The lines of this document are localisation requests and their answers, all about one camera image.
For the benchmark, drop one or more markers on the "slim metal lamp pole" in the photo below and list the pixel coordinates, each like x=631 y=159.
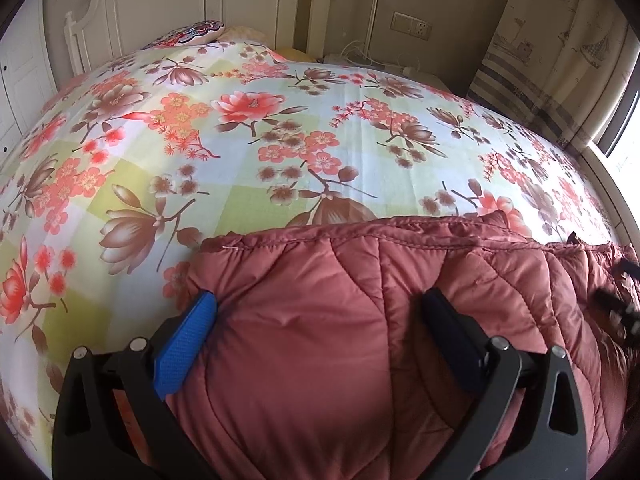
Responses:
x=370 y=27

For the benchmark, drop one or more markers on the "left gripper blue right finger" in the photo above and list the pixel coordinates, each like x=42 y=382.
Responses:
x=526 y=420

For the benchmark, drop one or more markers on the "embroidered decorative pillow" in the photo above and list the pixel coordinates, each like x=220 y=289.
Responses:
x=203 y=32

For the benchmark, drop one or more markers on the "floral bed sheet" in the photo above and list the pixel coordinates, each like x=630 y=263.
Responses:
x=131 y=166

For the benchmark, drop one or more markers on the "beige wall socket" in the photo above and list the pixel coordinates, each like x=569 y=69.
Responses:
x=411 y=26

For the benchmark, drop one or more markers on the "white bedside table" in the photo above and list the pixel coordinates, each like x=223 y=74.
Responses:
x=396 y=71

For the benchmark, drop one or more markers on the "white wooden headboard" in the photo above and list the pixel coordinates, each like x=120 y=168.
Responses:
x=112 y=28

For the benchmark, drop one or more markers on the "white wardrobe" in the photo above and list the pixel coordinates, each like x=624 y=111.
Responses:
x=27 y=82

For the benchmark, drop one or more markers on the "pink quilted jacket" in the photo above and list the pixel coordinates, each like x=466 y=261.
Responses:
x=318 y=368

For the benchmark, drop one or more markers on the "dark framed window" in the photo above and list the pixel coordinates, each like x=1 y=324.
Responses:
x=617 y=124

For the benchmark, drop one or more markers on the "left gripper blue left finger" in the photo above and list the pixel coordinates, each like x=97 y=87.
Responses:
x=112 y=420

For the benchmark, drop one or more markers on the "yellow cloth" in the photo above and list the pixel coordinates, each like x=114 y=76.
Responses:
x=295 y=55

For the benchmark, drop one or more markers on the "beige patterned pillow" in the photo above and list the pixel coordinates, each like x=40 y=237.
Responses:
x=244 y=34

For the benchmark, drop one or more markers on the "patterned cream curtain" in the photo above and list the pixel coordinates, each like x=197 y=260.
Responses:
x=558 y=67

